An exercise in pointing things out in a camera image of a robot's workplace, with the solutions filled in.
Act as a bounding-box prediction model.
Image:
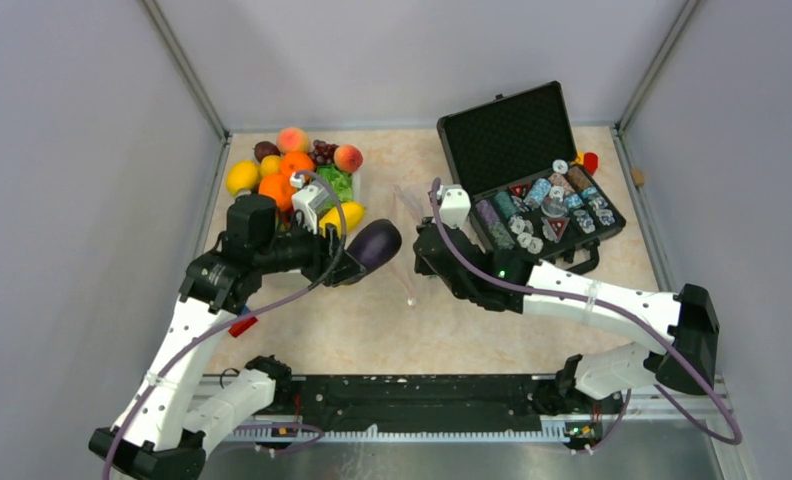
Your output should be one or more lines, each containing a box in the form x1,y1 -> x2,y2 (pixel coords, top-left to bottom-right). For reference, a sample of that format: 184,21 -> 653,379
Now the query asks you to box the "large orange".
258,173 -> 297,212

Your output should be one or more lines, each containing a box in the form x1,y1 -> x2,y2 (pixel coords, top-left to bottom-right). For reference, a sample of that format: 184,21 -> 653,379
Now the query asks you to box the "yellow lemon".
225,160 -> 261,197

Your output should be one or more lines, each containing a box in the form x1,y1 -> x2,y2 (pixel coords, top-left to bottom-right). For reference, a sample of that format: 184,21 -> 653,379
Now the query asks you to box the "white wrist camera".
436,184 -> 472,229
289,172 -> 338,234

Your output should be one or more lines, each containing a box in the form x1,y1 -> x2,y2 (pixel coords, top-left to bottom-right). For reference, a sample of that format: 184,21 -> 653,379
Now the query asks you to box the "dark grapes bunch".
309,139 -> 339,167

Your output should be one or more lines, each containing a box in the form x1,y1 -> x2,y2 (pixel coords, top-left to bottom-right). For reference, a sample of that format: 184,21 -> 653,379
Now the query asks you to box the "white fruit tray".
222,168 -> 364,289

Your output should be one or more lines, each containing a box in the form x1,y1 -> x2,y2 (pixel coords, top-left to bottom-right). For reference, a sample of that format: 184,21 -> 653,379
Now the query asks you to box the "small orange tangerine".
280,151 -> 316,176

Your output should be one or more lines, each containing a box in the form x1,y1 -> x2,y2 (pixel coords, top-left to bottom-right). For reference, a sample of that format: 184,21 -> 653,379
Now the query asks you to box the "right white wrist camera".
436,184 -> 472,229

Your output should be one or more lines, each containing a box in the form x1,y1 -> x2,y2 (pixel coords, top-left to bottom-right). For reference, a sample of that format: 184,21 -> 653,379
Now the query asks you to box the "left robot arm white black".
89,186 -> 374,479

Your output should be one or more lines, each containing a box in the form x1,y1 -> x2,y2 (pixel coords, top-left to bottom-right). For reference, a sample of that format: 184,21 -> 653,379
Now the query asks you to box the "dark plum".
253,141 -> 281,162

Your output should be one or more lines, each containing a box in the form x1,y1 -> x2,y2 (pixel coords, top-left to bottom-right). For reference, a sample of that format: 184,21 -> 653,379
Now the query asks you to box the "peach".
333,144 -> 364,174
276,127 -> 311,154

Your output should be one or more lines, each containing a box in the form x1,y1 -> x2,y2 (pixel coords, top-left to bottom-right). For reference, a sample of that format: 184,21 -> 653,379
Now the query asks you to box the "yellow mango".
318,201 -> 366,233

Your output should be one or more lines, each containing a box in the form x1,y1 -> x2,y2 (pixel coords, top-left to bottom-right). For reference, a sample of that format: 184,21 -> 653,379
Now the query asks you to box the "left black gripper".
256,212 -> 366,286

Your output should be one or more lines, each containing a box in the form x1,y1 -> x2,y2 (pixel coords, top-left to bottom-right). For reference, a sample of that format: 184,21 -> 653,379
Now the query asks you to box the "green lettuce leaf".
316,165 -> 355,202

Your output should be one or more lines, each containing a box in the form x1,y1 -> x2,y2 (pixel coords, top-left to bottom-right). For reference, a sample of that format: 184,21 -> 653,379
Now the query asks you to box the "black poker chip case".
437,81 -> 626,274

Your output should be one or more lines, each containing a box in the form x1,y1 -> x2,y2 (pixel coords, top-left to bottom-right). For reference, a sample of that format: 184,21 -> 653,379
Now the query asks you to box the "red small object behind case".
573,151 -> 600,175

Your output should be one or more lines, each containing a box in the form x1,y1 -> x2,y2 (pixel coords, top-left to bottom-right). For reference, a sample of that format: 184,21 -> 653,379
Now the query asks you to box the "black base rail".
257,374 -> 622,434

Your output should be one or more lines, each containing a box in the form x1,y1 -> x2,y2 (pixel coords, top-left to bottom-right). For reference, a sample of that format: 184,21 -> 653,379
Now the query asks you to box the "clear zip top bag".
388,183 -> 431,307

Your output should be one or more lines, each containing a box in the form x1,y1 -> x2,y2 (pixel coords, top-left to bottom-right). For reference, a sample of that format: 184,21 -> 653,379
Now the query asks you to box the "red blue block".
228,306 -> 258,338

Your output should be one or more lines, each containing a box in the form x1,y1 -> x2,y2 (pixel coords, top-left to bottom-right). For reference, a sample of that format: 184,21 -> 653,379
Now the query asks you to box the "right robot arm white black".
413,219 -> 720,412

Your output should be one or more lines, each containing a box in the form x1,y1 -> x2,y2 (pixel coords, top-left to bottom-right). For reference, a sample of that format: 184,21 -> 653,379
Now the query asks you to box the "purple eggplant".
347,219 -> 403,273

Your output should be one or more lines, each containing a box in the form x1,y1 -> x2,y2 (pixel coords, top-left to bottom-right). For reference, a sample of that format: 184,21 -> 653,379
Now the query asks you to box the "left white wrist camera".
289,172 -> 338,234

